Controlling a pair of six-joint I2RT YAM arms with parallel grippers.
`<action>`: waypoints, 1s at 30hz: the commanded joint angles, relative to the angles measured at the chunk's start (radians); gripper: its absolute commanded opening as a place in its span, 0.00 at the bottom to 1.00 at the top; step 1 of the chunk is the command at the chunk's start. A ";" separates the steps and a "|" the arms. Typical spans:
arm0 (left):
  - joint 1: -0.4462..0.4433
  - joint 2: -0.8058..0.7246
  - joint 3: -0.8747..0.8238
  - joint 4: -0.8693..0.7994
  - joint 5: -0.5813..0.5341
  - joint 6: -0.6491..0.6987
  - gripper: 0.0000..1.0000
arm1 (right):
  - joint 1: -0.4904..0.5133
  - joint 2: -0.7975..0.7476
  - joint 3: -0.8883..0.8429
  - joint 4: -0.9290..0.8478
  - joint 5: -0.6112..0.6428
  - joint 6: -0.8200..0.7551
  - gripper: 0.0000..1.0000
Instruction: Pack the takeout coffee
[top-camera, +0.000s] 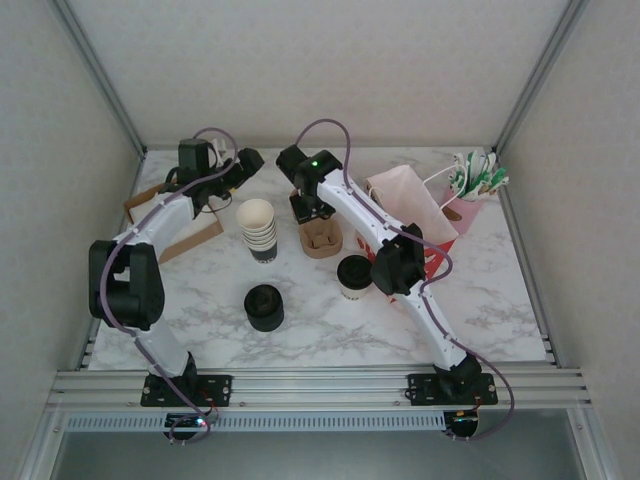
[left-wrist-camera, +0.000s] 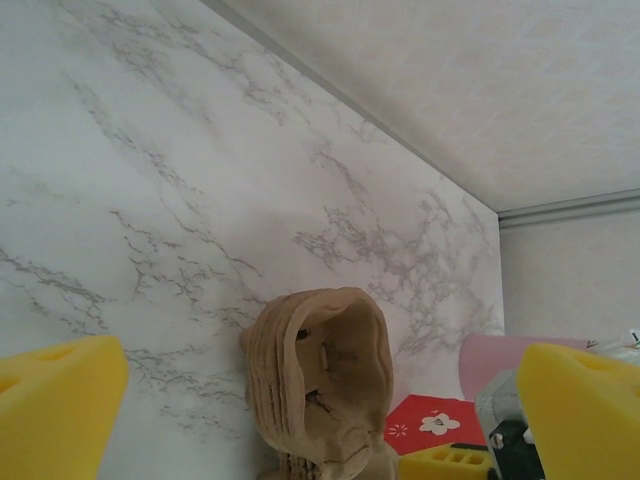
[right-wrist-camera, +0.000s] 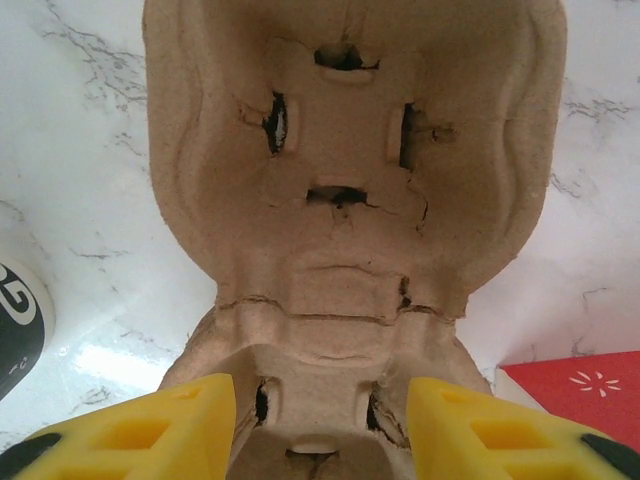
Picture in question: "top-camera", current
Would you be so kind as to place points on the black cup lid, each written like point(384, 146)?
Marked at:
point(354, 270)

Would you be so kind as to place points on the red printed paper gift bag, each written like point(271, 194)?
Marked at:
point(410, 200)

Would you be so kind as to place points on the stack of pulp cup carriers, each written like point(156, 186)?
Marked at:
point(320, 245)

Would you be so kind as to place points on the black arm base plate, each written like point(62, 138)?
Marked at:
point(215, 387)
point(422, 387)

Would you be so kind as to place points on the aluminium frame post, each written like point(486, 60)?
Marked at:
point(542, 75)
point(100, 75)

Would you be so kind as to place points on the aluminium back rail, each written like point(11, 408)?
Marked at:
point(400, 147)

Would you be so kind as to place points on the stack of paper cups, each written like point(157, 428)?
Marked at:
point(256, 217)

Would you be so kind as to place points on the green white stick packet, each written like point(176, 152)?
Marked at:
point(457, 167)
point(473, 167)
point(487, 170)
point(500, 179)

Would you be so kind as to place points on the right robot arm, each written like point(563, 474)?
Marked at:
point(400, 265)

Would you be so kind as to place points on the brown cardboard tray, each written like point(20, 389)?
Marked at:
point(195, 237)

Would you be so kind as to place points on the black controller board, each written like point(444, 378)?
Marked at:
point(462, 422)
point(187, 422)

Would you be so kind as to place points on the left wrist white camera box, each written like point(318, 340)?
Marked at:
point(220, 148)

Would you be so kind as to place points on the pink holder cup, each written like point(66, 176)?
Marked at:
point(467, 215)

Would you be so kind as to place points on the stack of black cup lids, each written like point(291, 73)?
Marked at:
point(262, 305)

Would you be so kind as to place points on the aluminium front rail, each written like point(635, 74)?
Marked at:
point(320, 387)

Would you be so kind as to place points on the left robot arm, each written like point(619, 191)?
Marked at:
point(125, 290)

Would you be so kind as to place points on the white paper coffee cup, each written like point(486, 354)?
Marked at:
point(355, 294)

